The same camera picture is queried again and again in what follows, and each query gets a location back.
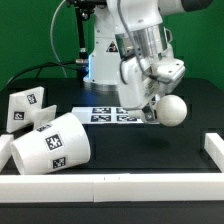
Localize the white lamp shade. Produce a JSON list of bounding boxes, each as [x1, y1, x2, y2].
[[11, 113, 91, 175]]

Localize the white rail block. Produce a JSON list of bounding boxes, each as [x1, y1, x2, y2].
[[0, 134, 14, 172], [204, 133, 224, 173]]

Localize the white lamp base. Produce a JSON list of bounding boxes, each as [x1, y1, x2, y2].
[[6, 87, 57, 133]]

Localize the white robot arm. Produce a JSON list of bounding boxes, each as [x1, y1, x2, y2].
[[84, 0, 214, 126]]

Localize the green curtain backdrop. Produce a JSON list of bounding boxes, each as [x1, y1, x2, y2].
[[0, 0, 224, 90]]

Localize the white light bulb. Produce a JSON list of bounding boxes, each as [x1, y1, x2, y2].
[[128, 95, 187, 127]]

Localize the white right rail block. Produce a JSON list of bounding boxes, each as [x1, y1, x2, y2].
[[204, 133, 224, 173]]

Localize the white marker sheet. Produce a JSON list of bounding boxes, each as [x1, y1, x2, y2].
[[72, 107, 143, 124]]

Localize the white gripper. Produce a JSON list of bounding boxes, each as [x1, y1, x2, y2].
[[119, 53, 185, 123]]

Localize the black cables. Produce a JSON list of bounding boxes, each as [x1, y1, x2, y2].
[[5, 61, 84, 88]]

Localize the grey cable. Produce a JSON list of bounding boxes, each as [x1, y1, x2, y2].
[[49, 0, 78, 79]]

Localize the white left rail block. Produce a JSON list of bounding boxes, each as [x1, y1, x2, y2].
[[0, 134, 14, 172]]

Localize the white front rail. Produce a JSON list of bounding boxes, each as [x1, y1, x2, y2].
[[0, 173, 224, 203]]

